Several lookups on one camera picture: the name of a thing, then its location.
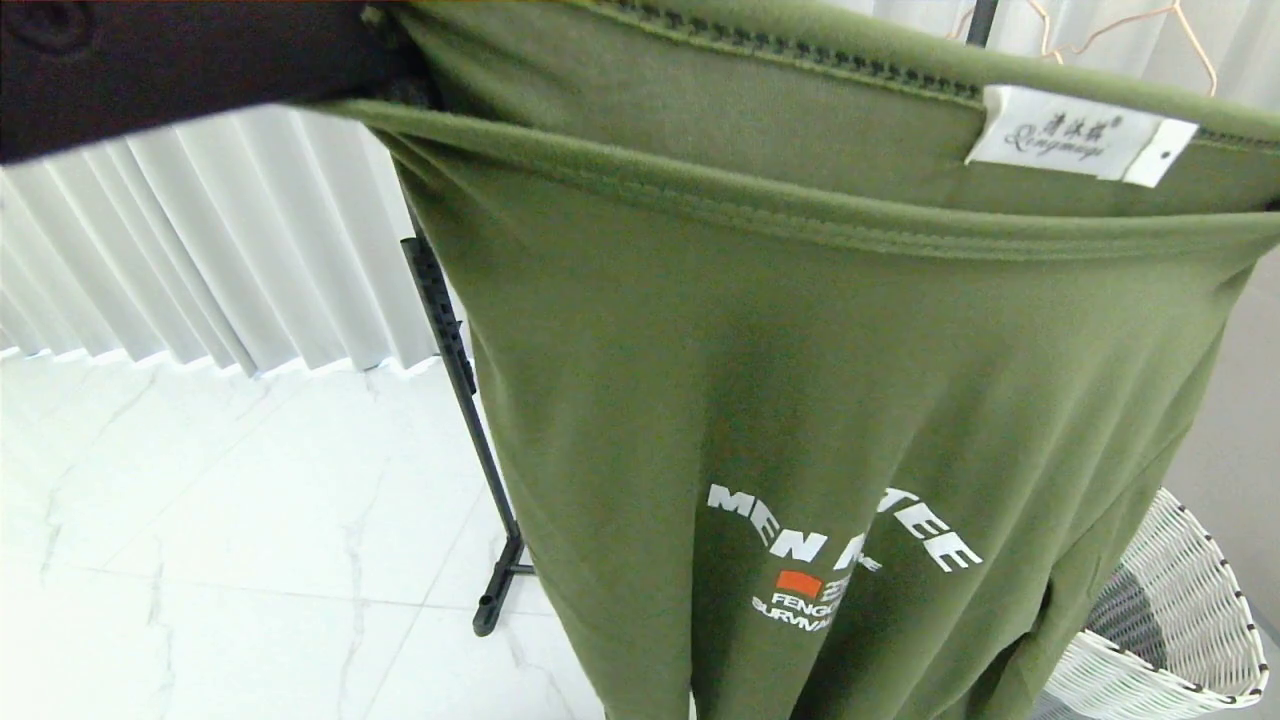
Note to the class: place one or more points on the black clothes rack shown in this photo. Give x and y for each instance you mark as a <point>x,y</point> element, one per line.
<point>455,340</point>

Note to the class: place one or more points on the white curtain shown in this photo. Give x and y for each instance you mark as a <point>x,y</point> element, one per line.
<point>220,240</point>

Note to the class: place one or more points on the white laundry basket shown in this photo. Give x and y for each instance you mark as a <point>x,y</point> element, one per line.
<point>1180,620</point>

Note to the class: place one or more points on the green printed shirt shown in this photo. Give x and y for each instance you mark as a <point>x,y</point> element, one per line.
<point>800,350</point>

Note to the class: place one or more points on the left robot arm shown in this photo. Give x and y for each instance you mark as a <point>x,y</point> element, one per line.
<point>150,60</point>

